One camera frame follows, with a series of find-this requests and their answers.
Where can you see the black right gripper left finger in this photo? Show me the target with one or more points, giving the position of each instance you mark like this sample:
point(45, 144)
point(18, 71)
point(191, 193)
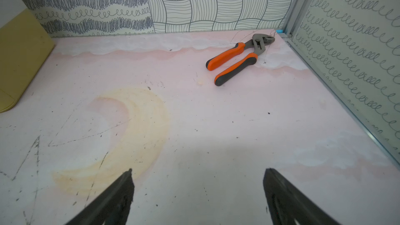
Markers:
point(111, 207)

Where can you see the yellow white drawer cabinet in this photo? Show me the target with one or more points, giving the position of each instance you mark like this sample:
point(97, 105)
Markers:
point(25, 45)

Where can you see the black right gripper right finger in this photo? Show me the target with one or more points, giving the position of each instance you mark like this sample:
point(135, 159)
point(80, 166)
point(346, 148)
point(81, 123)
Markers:
point(287, 205)

